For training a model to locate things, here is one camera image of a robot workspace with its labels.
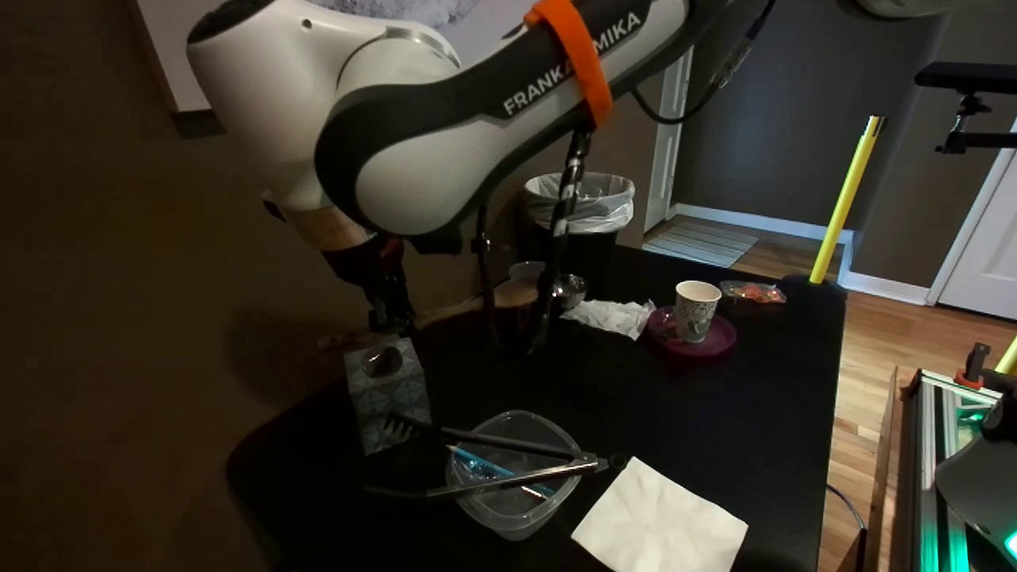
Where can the purple plate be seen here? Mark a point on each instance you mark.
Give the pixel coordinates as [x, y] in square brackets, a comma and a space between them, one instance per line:
[722, 341]

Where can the grey floor mat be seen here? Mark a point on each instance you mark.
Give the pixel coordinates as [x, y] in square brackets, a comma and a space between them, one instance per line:
[702, 241]

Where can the crumpled white napkin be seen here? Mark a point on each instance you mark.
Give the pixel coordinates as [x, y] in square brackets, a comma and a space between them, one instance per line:
[615, 317]

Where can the aluminium frame with green light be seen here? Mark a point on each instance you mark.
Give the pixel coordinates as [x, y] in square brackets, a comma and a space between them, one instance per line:
[932, 465]

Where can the trash bin with white bag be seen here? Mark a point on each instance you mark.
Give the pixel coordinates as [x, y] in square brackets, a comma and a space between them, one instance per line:
[583, 195]

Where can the white flat napkin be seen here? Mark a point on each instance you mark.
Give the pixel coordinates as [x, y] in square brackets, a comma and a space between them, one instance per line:
[654, 524]

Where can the white paper cup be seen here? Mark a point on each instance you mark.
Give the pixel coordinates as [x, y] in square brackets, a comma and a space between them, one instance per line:
[698, 305]

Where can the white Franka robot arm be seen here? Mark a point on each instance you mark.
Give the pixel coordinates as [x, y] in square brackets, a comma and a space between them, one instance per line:
[424, 160]

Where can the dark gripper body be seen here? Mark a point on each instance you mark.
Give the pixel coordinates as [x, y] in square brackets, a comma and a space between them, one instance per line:
[378, 280]

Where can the teal plastic utensil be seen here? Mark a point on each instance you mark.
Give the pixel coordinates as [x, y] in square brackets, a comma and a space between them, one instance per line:
[470, 462]

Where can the white door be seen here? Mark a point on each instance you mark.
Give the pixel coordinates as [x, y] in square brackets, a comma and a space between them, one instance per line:
[990, 256]

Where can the black metal tongs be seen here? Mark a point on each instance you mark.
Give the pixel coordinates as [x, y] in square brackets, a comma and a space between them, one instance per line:
[527, 474]

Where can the orange snack packet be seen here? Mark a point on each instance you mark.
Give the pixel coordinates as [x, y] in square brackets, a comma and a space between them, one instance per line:
[757, 289]

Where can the white door frame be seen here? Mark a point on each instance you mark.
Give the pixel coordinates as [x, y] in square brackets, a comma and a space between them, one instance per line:
[667, 160]

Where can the clear plastic food container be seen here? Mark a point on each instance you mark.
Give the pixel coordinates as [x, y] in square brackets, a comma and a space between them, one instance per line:
[520, 515]

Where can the long yellow stick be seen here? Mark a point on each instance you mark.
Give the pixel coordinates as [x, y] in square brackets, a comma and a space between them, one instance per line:
[842, 202]

